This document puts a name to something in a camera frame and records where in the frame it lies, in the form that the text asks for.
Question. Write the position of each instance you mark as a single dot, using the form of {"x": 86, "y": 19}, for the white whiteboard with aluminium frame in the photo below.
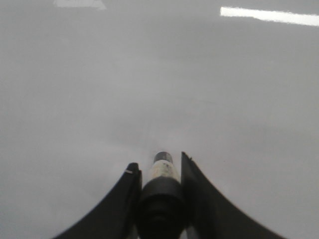
{"x": 88, "y": 87}

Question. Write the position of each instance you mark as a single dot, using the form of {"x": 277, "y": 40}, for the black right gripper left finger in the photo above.
{"x": 113, "y": 216}

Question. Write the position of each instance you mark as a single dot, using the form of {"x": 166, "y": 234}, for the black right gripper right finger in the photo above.
{"x": 210, "y": 214}

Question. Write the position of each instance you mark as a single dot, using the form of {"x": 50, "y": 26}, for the black and white marker pen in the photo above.
{"x": 161, "y": 208}

